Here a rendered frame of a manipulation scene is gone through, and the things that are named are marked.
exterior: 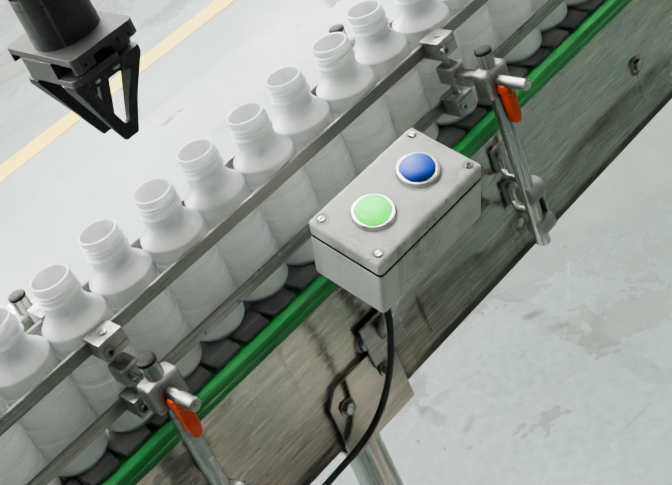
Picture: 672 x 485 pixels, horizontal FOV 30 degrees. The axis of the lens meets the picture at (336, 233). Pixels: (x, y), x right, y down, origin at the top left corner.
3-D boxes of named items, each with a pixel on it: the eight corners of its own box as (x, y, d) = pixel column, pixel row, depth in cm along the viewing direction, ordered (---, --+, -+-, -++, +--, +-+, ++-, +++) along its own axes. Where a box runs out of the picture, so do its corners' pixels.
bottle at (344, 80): (344, 185, 130) (287, 52, 121) (386, 153, 132) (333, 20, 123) (379, 202, 126) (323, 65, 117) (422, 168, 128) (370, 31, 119)
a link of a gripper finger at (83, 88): (117, 164, 101) (64, 68, 96) (70, 149, 107) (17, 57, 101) (177, 116, 105) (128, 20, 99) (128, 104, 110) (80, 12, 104)
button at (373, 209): (371, 197, 107) (370, 186, 106) (398, 213, 105) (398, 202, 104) (348, 219, 105) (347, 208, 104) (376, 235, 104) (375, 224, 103)
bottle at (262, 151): (319, 269, 120) (256, 131, 111) (268, 268, 124) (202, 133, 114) (345, 229, 124) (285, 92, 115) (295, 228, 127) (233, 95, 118)
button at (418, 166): (415, 156, 109) (414, 145, 108) (442, 171, 108) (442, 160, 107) (393, 176, 108) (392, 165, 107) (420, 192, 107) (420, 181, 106)
